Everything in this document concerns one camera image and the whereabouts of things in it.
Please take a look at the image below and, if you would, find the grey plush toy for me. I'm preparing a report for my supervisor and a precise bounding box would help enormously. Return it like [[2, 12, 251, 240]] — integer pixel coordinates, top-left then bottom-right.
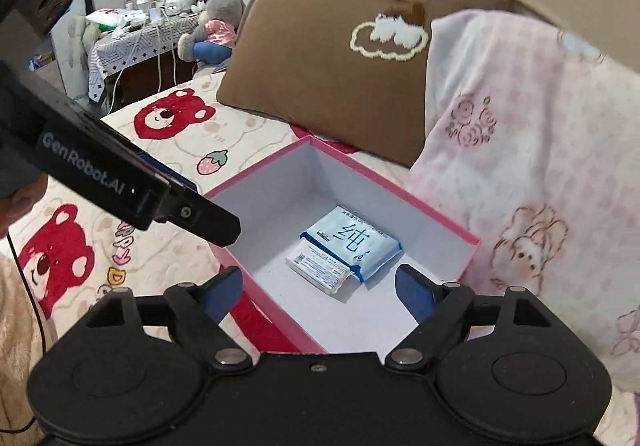
[[177, 0, 246, 64]]

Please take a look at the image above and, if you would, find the brown pillow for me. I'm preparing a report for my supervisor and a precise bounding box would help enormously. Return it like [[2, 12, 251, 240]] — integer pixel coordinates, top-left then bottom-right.
[[217, 0, 511, 167]]

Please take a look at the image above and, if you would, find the blue white wipes pack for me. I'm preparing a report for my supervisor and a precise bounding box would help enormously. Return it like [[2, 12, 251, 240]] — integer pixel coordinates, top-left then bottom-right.
[[300, 206, 403, 283]]

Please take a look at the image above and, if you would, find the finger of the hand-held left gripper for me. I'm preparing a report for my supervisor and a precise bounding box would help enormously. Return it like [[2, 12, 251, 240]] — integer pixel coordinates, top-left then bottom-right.
[[136, 152, 203, 199], [155, 182, 242, 247]]

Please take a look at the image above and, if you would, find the black cable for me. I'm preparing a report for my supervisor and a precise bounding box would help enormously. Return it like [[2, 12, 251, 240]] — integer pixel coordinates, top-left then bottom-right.
[[0, 233, 56, 434]]

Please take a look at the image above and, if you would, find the beige fluffy cloth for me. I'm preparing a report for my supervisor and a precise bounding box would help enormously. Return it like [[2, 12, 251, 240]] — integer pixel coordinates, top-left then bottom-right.
[[0, 253, 51, 446]]

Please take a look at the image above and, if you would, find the pink checked blanket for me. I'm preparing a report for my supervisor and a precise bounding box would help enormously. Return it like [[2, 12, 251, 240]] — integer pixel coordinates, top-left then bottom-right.
[[406, 10, 640, 442]]

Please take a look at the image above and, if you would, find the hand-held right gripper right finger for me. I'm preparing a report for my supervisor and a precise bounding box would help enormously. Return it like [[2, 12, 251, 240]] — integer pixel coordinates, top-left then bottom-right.
[[385, 264, 553, 371]]

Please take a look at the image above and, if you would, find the white cable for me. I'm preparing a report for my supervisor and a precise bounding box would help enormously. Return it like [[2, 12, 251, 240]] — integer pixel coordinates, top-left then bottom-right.
[[107, 20, 177, 113]]

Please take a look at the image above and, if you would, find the patterned tablecloth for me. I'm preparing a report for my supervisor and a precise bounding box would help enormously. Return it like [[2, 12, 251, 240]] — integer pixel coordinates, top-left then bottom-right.
[[87, 12, 202, 101]]

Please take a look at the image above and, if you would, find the person's left hand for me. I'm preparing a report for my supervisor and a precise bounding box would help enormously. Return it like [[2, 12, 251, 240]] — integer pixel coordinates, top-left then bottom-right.
[[0, 175, 49, 237]]

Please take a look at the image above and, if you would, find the pink cardboard box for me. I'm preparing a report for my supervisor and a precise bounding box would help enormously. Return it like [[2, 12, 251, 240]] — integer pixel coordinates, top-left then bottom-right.
[[205, 136, 482, 357]]

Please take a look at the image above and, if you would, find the printed bear blanket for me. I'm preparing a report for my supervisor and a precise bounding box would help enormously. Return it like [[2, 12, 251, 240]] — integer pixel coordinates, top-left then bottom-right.
[[0, 74, 416, 362]]

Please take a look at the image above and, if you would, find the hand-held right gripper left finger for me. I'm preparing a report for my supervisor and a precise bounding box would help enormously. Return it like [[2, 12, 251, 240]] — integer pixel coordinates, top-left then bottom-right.
[[82, 266, 253, 373]]

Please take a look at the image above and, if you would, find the small white packet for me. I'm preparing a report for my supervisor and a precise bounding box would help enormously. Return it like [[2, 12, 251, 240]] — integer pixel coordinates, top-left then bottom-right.
[[286, 238, 353, 295]]

